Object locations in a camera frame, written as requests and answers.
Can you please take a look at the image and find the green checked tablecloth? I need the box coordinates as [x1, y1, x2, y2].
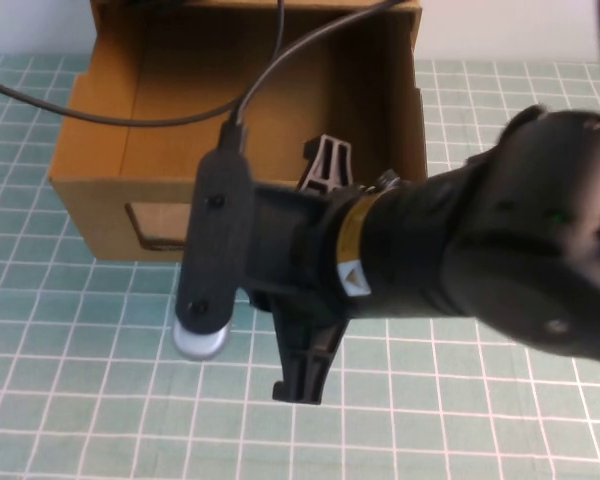
[0, 53, 600, 480]

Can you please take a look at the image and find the black hanging cable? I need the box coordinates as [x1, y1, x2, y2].
[0, 0, 287, 126]

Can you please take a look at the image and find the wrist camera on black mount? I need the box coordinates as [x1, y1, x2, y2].
[171, 148, 311, 362]

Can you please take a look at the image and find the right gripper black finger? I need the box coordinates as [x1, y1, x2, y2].
[271, 305, 350, 405]
[299, 133, 358, 194]

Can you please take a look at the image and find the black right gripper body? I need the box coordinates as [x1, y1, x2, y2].
[247, 169, 374, 331]

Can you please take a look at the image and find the brown cardboard drawer with window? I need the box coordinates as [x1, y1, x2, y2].
[48, 0, 428, 262]

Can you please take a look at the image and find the brown cardboard drawer sleeve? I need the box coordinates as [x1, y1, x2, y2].
[90, 0, 425, 61]

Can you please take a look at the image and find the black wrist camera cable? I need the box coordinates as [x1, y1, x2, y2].
[219, 0, 600, 157]

